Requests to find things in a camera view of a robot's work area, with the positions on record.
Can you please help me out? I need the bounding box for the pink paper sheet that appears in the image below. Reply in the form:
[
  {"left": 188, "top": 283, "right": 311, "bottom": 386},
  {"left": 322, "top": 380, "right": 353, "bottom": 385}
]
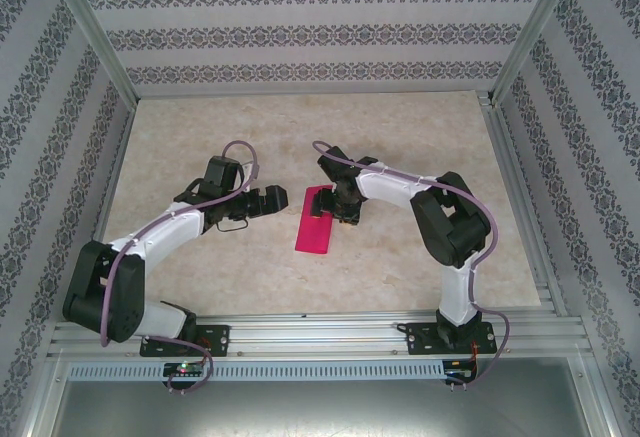
[{"left": 293, "top": 184, "right": 335, "bottom": 257}]

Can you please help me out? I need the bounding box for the grey metal panel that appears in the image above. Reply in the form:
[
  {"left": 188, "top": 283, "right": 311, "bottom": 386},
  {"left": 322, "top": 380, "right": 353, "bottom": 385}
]
[{"left": 22, "top": 379, "right": 616, "bottom": 437}]

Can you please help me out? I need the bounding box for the thin black wire loop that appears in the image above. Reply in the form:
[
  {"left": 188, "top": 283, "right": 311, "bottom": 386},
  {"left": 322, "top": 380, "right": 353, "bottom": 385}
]
[{"left": 216, "top": 217, "right": 250, "bottom": 234}]

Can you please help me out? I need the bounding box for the purple cable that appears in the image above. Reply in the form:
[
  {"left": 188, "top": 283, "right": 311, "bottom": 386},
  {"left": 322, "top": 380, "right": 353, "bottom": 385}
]
[
  {"left": 312, "top": 140, "right": 511, "bottom": 391},
  {"left": 99, "top": 140, "right": 262, "bottom": 396}
]

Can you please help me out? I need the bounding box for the long aluminium mounting rail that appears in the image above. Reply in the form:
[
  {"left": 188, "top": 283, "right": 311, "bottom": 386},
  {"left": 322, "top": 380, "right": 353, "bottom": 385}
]
[{"left": 47, "top": 309, "right": 594, "bottom": 358}]

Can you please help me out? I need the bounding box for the aluminium side rail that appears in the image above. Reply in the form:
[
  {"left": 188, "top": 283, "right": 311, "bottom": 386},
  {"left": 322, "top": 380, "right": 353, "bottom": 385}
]
[
  {"left": 476, "top": 90, "right": 570, "bottom": 316},
  {"left": 67, "top": 98, "right": 139, "bottom": 322}
]

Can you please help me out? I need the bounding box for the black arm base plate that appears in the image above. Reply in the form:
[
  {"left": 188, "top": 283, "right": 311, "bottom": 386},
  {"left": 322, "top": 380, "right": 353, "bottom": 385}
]
[
  {"left": 405, "top": 321, "right": 497, "bottom": 357},
  {"left": 139, "top": 324, "right": 232, "bottom": 358}
]

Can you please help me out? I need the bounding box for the slotted grey cable duct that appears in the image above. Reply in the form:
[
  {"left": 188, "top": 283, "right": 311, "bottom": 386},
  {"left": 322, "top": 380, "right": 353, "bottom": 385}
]
[{"left": 67, "top": 359, "right": 479, "bottom": 381}]

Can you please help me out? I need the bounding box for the aluminium frame post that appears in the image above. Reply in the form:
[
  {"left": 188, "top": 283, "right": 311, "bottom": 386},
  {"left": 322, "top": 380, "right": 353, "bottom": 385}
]
[
  {"left": 491, "top": 0, "right": 585, "bottom": 104},
  {"left": 42, "top": 0, "right": 140, "bottom": 103}
]

